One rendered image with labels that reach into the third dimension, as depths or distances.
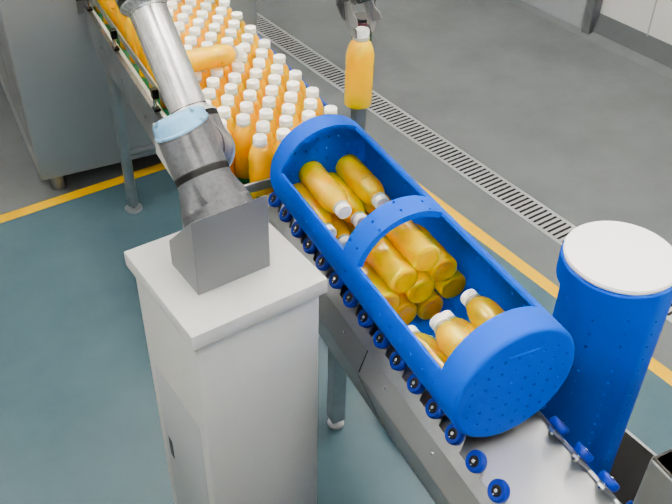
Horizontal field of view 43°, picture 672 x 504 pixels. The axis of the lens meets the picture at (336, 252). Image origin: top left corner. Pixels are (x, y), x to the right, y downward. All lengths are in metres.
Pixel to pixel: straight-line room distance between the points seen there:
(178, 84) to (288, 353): 0.63
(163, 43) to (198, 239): 0.47
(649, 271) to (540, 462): 0.58
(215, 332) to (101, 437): 1.41
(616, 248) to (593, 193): 2.10
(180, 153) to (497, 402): 0.79
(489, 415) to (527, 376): 0.11
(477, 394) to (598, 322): 0.57
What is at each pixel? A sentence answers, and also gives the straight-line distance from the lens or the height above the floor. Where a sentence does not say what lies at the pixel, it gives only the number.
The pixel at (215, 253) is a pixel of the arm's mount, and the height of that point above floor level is 1.24.
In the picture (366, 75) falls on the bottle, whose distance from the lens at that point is 2.07.
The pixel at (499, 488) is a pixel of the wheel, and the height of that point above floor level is 0.97.
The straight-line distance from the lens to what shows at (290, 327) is 1.81.
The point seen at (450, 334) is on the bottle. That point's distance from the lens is 1.69.
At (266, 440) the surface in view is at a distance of 2.03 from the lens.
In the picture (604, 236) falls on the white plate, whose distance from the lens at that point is 2.19.
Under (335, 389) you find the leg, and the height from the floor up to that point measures 0.21.
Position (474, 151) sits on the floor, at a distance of 4.43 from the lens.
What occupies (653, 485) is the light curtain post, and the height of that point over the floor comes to 1.67.
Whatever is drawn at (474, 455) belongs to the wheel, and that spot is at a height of 0.97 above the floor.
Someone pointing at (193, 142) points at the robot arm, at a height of 1.42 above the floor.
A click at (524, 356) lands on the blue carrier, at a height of 1.17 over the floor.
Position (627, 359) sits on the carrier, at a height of 0.82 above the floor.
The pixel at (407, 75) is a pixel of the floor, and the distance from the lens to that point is 5.11.
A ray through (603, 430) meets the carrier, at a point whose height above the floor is 0.55.
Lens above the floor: 2.30
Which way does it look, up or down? 39 degrees down
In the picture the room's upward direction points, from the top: 1 degrees clockwise
